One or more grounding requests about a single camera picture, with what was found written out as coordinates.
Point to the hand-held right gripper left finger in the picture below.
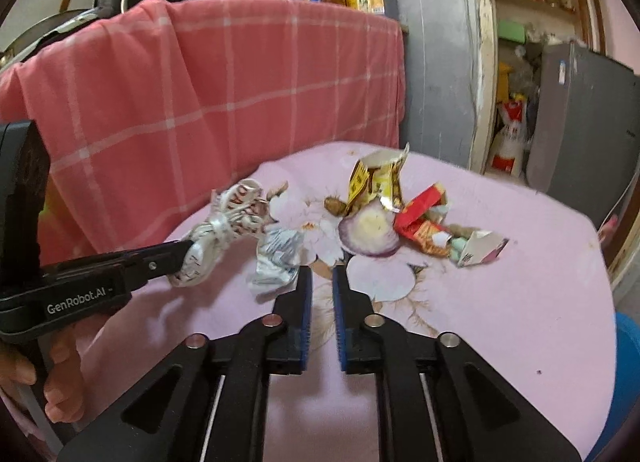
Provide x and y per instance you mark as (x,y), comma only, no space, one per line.
(305,302)

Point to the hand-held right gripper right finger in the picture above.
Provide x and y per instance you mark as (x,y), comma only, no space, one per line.
(341,302)

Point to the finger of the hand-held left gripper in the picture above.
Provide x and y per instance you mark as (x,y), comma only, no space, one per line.
(155,262)

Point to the silver wrapper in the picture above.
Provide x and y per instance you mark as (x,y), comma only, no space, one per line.
(275,257)

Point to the white red-print wrapper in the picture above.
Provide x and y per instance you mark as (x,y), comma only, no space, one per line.
(220,227)

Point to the halved purple onion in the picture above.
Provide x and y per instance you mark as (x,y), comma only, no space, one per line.
(367,229)

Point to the brown onion peel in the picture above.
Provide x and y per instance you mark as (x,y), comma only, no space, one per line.
(336,206)

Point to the mint green white scrap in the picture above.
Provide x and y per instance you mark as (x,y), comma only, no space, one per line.
(457,245)

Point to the blue plastic basin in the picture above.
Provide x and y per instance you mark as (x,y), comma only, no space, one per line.
(625,367)

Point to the person's left hand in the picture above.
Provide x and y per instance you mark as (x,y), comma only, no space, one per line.
(65,382)

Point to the red snack wrapper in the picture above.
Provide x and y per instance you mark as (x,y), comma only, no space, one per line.
(417,212)

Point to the yellow crumpled snack packet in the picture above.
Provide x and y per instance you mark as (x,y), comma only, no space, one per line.
(380,182)

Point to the pink floral tablecloth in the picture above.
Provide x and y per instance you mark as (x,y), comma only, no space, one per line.
(500,317)

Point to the dark frying pan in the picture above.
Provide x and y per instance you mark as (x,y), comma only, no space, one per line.
(45,28)

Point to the pink checked cloth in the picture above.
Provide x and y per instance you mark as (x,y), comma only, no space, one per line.
(200,92)

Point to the red white sack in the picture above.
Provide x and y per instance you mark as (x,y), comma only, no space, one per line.
(510,152)

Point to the grey refrigerator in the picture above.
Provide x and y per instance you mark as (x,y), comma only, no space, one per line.
(585,132)

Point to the green box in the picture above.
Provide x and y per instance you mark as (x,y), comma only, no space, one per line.
(512,31)

